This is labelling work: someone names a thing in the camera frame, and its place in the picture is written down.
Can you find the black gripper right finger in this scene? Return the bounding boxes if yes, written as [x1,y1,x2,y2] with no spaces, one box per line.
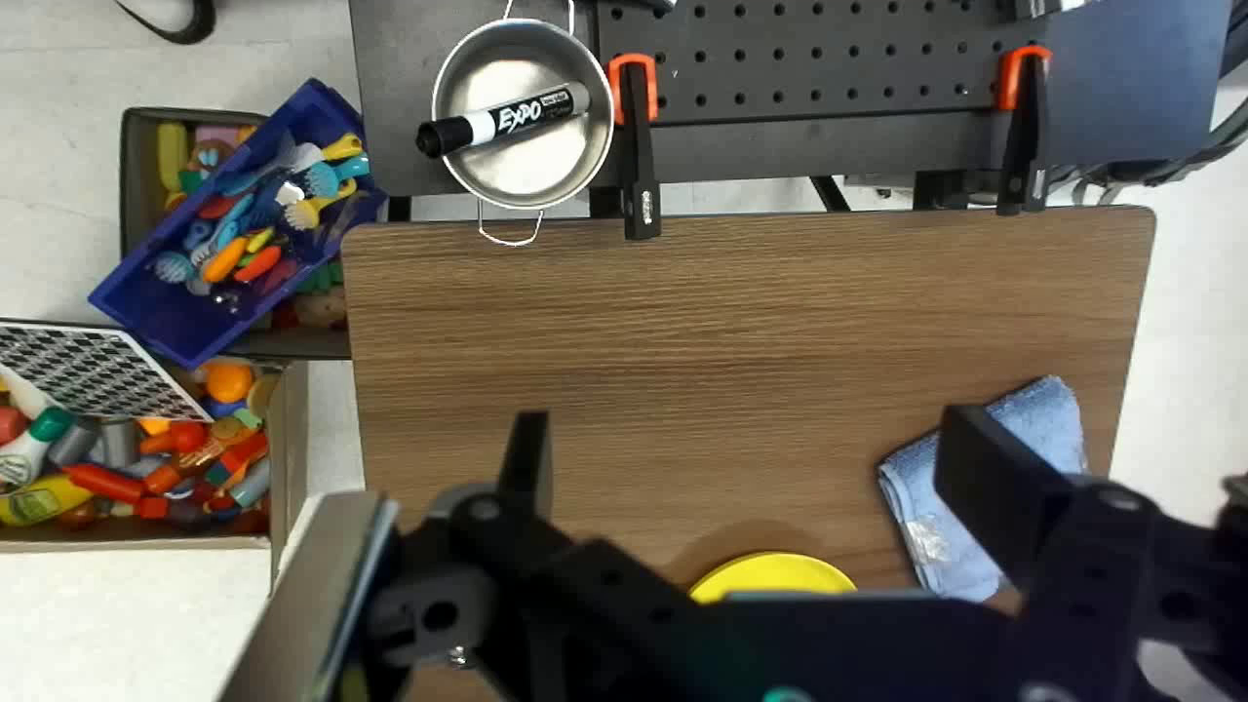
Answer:
[931,400,1083,589]

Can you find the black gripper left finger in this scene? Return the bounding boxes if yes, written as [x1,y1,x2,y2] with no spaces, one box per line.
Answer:
[495,409,554,525]

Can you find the blue towel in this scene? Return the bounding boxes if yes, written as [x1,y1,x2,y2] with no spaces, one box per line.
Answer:
[872,376,1092,604]

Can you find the blue plastic toy bin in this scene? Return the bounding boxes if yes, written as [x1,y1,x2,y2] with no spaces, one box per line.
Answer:
[86,75,391,376]

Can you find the cardboard box of toys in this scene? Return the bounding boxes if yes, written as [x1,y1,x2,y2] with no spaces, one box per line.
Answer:
[0,317,316,551]

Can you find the yellow plate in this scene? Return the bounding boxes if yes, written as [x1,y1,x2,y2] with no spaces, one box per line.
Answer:
[687,551,860,607]

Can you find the silver metal pot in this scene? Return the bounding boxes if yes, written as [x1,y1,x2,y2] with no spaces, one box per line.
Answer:
[426,0,616,251]

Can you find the orange black bar clamp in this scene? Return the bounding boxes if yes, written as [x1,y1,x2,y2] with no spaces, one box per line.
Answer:
[990,43,1058,220]
[603,49,665,246]

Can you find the black dry erase marker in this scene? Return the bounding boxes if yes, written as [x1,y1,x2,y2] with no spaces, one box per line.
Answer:
[414,79,595,165]

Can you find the black pegboard with clamps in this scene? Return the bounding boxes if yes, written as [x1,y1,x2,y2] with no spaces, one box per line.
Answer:
[343,0,1237,204]

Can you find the black perforated metal panel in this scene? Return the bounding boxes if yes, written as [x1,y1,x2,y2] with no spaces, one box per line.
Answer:
[590,0,1066,130]

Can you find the grey white patterned sheet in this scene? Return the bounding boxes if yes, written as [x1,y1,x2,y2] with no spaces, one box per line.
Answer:
[0,318,214,426]

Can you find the black cable bundle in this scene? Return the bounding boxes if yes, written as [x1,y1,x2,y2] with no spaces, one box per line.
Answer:
[1074,91,1248,212]

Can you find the black cable loop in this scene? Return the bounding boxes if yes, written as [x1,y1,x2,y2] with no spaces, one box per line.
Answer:
[112,0,219,48]

